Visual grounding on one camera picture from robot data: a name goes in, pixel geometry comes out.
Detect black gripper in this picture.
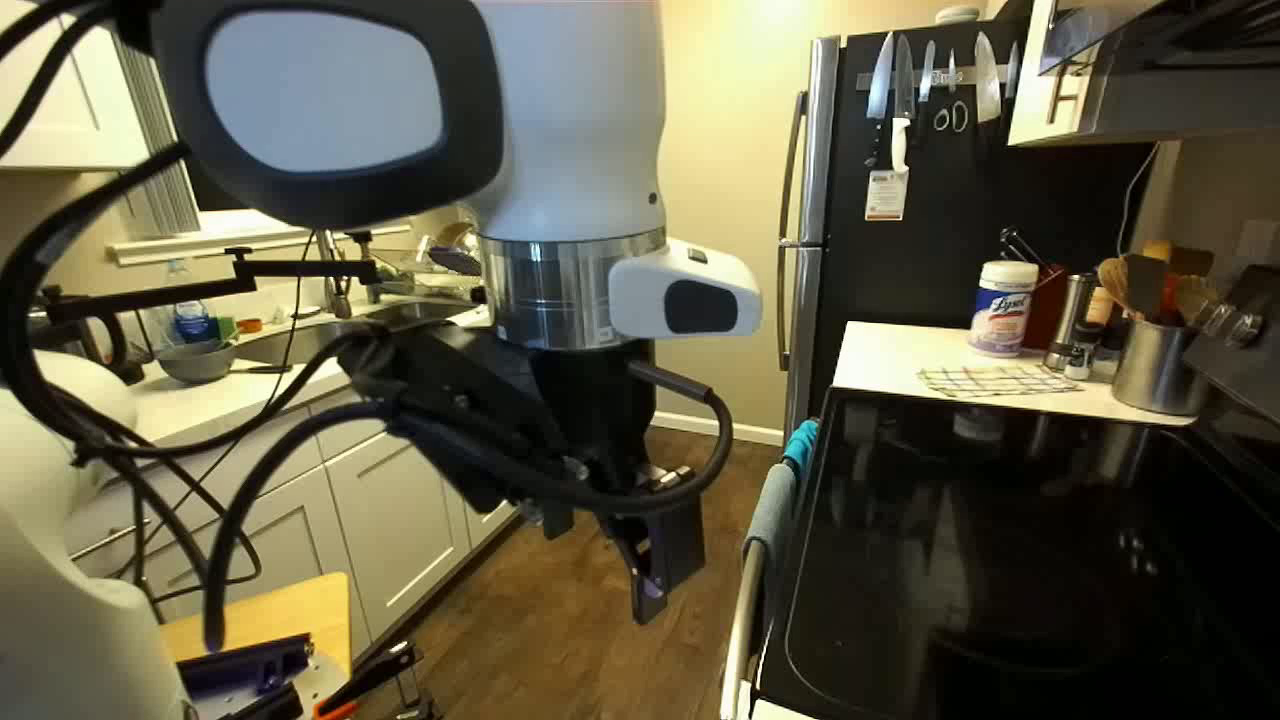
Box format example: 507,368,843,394
528,335,707,628

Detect bright blue towel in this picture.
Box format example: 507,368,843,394
779,415,828,484

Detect black glass-top stove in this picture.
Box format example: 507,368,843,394
754,263,1280,720

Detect white base cabinets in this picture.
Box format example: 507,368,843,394
56,383,531,648

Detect black and red pliers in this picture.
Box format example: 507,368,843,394
314,637,421,720

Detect patterned white trivet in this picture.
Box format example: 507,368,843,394
915,360,1088,404

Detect wooden board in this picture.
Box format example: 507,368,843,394
156,570,357,682

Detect black and steel refrigerator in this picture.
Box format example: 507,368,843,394
775,13,1158,431

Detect white wipes canister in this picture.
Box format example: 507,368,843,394
967,258,1043,358

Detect white paper tag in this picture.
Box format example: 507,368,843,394
859,163,915,230

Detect steel kitchen sink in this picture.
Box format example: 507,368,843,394
227,298,405,371

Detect purple and black tool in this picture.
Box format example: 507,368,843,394
171,632,319,720

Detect dark red bottle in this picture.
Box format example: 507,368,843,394
1021,263,1071,358

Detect steel pepper mill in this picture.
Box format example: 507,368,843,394
1043,268,1105,377

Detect grey bowl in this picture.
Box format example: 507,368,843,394
156,335,243,390

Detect wooden spoon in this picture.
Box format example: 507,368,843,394
1082,254,1137,332

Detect steel utensil crock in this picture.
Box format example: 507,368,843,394
1108,316,1210,422

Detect broad steel knife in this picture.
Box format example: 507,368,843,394
967,28,1007,128
864,28,901,128

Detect blue dish sponge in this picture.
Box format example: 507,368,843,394
166,300,218,348

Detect small steel knife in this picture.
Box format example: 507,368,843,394
915,37,943,110

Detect dark range hood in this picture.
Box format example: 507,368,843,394
1004,0,1280,152

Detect white upper cabinet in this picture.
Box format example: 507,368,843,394
0,22,185,172

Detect silver oven door handle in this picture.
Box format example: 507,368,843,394
717,534,779,720

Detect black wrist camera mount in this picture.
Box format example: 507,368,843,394
336,323,566,521

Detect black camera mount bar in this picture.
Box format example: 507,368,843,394
26,245,385,323

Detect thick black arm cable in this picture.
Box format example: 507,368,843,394
0,0,405,658

